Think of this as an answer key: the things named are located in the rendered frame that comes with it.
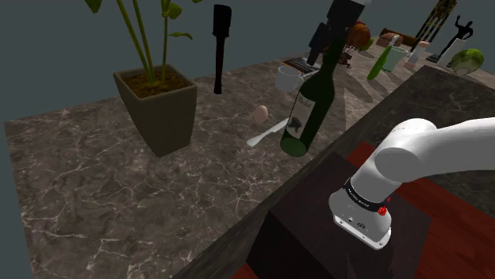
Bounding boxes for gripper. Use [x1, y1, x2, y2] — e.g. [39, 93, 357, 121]
[306, 0, 364, 66]

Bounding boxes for dark flat book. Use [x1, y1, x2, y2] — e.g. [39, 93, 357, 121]
[281, 56, 322, 75]

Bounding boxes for orange pumpkin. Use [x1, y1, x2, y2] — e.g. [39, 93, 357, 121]
[346, 21, 372, 49]

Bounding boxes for white mug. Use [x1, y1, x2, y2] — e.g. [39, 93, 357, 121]
[274, 65, 305, 94]

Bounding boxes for light green bottle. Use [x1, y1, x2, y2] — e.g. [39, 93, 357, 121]
[366, 35, 399, 82]

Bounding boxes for brown bread loaf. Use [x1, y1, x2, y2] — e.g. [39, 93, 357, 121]
[375, 27, 420, 49]

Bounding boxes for dark green wine bottle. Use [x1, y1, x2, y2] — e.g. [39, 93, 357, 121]
[279, 33, 349, 158]

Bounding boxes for pale green cup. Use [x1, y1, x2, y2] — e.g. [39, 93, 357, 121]
[382, 45, 409, 73]

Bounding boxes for beige egg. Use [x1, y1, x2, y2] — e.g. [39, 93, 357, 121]
[253, 105, 269, 124]

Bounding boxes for black pepper mill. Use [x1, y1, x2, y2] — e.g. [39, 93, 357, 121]
[212, 4, 232, 95]

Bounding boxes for small pale figure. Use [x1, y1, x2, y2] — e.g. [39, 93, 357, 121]
[402, 40, 431, 71]

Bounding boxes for white knife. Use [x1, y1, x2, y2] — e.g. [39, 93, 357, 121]
[246, 117, 290, 147]

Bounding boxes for black human statue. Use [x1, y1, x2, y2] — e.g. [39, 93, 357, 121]
[426, 15, 475, 67]

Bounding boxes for green cabbage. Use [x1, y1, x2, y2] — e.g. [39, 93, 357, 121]
[450, 48, 485, 76]

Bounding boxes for potted plant in olive pot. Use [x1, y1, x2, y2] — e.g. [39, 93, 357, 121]
[84, 0, 204, 159]

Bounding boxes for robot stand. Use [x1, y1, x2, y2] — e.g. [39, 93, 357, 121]
[245, 150, 432, 279]

